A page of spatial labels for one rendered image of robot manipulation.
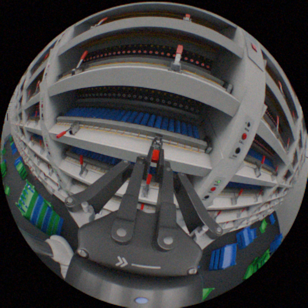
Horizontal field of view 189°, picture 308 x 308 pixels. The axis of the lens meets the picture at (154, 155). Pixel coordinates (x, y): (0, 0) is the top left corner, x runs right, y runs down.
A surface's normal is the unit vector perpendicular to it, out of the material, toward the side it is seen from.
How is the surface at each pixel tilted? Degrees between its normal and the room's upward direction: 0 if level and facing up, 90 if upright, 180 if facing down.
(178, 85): 109
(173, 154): 19
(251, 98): 90
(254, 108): 90
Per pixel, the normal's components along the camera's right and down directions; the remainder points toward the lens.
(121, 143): 0.15, -0.60
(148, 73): -0.16, 0.76
